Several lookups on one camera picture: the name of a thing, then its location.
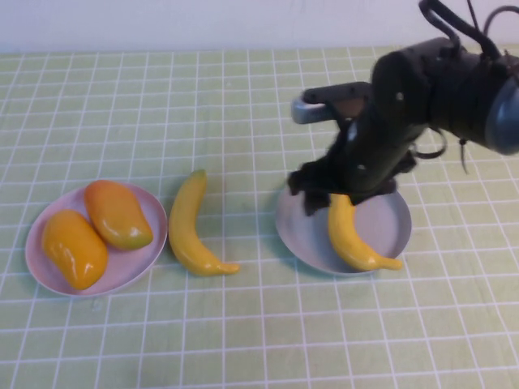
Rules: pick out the plain yellow-orange mango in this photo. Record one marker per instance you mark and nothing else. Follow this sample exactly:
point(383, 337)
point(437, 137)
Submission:
point(75, 251)

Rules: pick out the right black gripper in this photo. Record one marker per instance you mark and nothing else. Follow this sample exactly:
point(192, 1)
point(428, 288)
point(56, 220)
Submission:
point(320, 176)

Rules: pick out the black zip tie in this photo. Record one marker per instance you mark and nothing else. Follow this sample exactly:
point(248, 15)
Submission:
point(462, 154)

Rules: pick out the green checkered tablecloth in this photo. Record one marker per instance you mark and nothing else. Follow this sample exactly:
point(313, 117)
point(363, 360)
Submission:
point(243, 324)

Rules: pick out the yellow plastic banana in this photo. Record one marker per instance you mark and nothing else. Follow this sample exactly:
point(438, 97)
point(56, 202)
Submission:
point(180, 235)
point(344, 239)

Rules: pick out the pale pink round plate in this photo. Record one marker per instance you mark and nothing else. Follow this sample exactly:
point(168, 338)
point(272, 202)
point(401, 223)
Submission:
point(134, 263)

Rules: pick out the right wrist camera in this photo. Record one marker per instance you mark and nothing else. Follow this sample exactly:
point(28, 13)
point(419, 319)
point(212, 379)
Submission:
point(308, 111)

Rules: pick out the orange mango with green tip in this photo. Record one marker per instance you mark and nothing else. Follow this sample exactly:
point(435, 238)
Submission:
point(117, 215)

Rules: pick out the light blue round plate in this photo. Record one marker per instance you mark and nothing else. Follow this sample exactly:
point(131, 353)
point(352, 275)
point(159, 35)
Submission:
point(385, 227)

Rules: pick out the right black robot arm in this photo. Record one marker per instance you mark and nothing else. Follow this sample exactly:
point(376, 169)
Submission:
point(446, 93)

